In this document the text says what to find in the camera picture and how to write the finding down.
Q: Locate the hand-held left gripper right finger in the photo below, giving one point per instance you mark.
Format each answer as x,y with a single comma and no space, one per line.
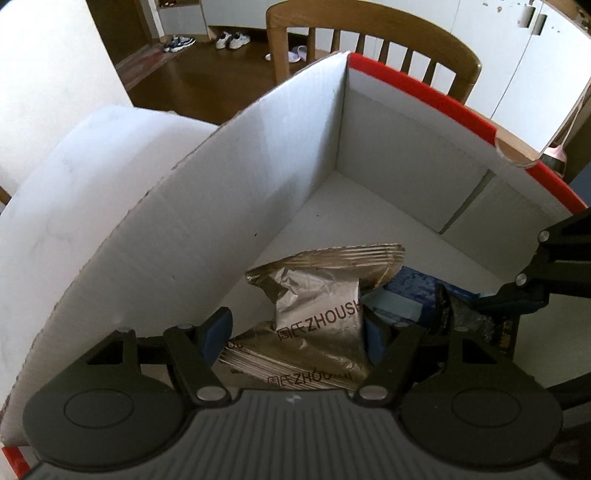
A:
376,339

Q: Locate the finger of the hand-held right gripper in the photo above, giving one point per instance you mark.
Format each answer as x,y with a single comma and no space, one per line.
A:
531,290

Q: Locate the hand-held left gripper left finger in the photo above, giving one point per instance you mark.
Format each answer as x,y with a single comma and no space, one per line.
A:
217,330

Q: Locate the beige foil snack packet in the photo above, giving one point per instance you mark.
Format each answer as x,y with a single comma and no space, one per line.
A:
318,314

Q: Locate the black gold snack packet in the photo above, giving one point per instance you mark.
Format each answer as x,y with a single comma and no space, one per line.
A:
461,309

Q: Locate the red and white cardboard box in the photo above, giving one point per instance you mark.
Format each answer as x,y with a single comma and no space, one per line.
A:
231,184

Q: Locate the blue packet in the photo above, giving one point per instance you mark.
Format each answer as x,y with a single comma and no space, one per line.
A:
411,286

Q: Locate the dark sneaker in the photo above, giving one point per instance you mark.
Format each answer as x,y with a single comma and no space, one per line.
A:
171,46
187,40

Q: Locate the white sneaker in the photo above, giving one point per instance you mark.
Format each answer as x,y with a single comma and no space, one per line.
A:
224,40
240,40

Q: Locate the wooden slat-back chair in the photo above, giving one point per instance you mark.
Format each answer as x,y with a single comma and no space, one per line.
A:
286,46

